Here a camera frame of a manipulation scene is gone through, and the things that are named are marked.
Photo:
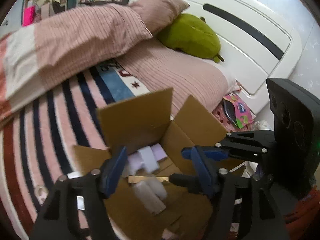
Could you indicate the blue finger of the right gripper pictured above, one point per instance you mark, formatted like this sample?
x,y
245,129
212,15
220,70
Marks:
x,y
210,152
191,183

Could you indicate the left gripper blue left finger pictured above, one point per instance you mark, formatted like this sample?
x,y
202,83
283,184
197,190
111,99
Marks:
x,y
110,173

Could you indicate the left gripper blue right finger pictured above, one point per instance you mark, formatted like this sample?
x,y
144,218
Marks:
x,y
205,170

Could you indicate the white rectangular case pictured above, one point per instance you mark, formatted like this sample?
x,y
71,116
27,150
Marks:
x,y
151,194

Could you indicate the lilac rectangular box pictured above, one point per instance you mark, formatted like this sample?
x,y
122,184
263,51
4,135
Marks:
x,y
158,152

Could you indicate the brown cardboard box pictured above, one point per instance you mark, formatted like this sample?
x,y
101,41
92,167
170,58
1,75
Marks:
x,y
142,207

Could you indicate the colourful snack pouch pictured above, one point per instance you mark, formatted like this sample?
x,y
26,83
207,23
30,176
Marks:
x,y
236,111

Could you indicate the striped plush bed blanket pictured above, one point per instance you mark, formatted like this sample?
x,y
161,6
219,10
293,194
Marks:
x,y
37,144

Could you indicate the pink ribbed pillow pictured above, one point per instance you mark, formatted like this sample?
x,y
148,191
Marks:
x,y
158,14
159,67

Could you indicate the white headboard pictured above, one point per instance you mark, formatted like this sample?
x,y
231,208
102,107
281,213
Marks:
x,y
256,44

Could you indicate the green plush toy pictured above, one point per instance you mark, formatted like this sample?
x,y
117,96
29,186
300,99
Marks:
x,y
193,36

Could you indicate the striped pink duvet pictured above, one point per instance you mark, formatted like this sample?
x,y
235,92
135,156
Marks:
x,y
38,57

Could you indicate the pink gift bag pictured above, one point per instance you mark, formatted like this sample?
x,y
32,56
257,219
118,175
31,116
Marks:
x,y
28,16

